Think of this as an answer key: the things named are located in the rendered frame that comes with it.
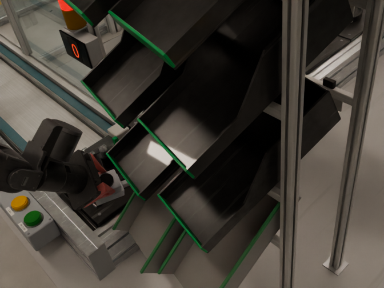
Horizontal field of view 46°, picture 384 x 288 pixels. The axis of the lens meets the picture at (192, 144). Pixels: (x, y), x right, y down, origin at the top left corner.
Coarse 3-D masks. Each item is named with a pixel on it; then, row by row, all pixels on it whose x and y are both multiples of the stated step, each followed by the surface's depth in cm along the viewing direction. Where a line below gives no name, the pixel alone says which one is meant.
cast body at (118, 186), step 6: (102, 174) 94; (108, 174) 94; (114, 174) 95; (102, 180) 93; (108, 180) 93; (114, 180) 94; (114, 186) 94; (120, 186) 94; (126, 186) 100; (120, 192) 97; (102, 198) 95; (108, 198) 97; (114, 198) 98
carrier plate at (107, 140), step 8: (96, 144) 121; (112, 144) 121; (88, 152) 119; (128, 192) 107; (112, 200) 106; (120, 200) 105; (128, 200) 105; (88, 208) 105; (104, 208) 104; (112, 208) 104; (120, 208) 104; (88, 216) 104; (96, 216) 103; (104, 216) 102; (112, 216) 103; (96, 224) 102
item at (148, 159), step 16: (144, 128) 83; (128, 144) 83; (144, 144) 81; (112, 160) 80; (128, 160) 81; (144, 160) 79; (160, 160) 78; (128, 176) 79; (144, 176) 78; (160, 176) 74; (144, 192) 74
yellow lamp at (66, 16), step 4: (64, 12) 106; (68, 12) 106; (72, 12) 106; (64, 16) 107; (68, 16) 106; (72, 16) 106; (76, 16) 107; (80, 16) 107; (68, 20) 107; (72, 20) 107; (76, 20) 107; (80, 20) 108; (84, 20) 109; (68, 24) 108; (72, 24) 108; (76, 24) 108; (80, 24) 108; (84, 24) 109; (68, 28) 109; (72, 28) 108; (76, 28) 108; (80, 28) 109
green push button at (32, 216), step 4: (32, 212) 106; (36, 212) 106; (28, 216) 105; (32, 216) 105; (36, 216) 105; (40, 216) 105; (24, 220) 104; (28, 220) 104; (32, 220) 104; (36, 220) 104; (40, 220) 105; (28, 224) 103; (32, 224) 103; (36, 224) 104
